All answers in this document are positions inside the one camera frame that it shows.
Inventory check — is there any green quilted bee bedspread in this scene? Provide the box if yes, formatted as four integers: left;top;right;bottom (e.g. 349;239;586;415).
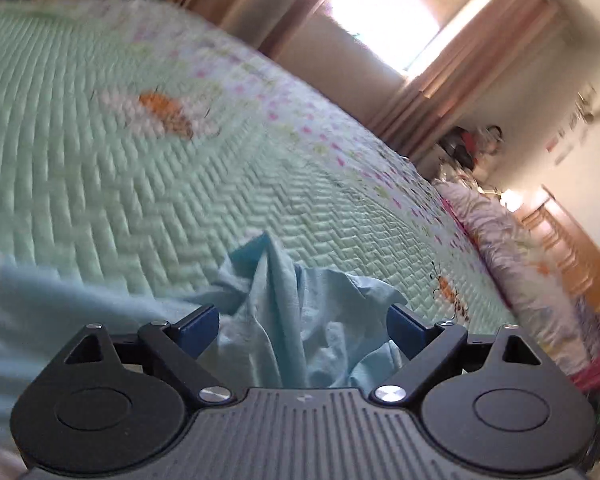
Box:
0;0;519;392

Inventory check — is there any white plastic bag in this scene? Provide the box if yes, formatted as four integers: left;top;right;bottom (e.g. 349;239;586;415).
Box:
475;125;504;171

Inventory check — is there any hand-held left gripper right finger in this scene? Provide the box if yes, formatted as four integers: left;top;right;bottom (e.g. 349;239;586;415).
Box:
370;304;543;406

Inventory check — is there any red hanging ornament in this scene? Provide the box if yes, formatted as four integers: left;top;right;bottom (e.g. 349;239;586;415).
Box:
546;85;600;162

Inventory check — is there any floral pillow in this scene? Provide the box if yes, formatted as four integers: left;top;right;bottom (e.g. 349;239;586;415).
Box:
434;180;587;377

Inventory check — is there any light blue and white jacket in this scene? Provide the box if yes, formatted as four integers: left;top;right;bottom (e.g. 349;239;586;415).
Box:
0;231;416;480

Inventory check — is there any black bag on nightstand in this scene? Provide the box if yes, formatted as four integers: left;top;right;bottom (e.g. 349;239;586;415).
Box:
432;130;481;187

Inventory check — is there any window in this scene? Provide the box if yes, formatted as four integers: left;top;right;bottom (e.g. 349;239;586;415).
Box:
325;0;512;74

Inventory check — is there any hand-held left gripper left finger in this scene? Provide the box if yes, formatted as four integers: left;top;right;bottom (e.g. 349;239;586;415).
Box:
64;305;236;407

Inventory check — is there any wooden bed headboard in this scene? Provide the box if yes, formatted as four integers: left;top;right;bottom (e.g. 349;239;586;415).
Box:
514;185;600;334

